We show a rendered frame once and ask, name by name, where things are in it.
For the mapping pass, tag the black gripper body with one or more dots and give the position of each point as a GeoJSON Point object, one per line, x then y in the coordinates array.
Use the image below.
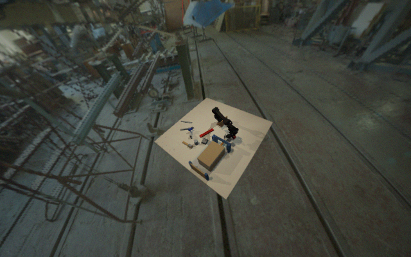
{"type": "Point", "coordinates": [229, 135]}

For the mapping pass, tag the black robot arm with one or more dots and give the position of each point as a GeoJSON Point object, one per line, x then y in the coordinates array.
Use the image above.
{"type": "Point", "coordinates": [228, 123]}

